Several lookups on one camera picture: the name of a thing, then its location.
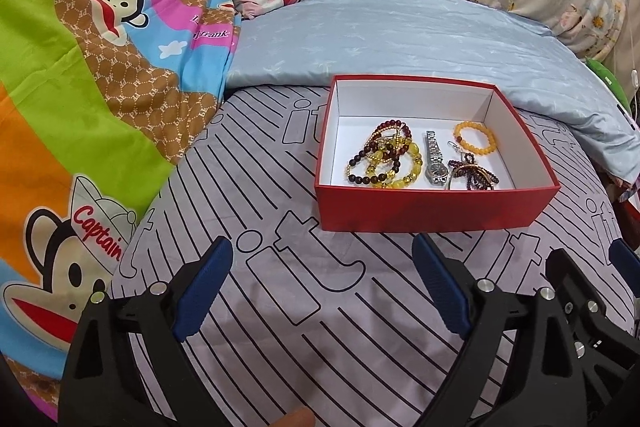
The silver wristwatch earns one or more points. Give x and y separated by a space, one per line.
436 169

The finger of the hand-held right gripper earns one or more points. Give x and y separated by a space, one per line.
625 259
575 292

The person's left hand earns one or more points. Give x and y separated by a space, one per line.
300 418

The gold bangle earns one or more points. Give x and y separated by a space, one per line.
451 179

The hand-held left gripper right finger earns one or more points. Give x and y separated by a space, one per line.
440 287

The cartoon monkey blanket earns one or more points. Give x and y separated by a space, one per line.
75 82

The dark red bead strand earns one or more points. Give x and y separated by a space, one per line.
472 172

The green plush object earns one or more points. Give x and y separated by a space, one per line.
602 74

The light blue pillow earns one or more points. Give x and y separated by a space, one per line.
400 37

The red cardboard box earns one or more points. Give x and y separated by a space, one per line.
425 212

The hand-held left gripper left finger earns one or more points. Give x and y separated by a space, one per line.
205 287

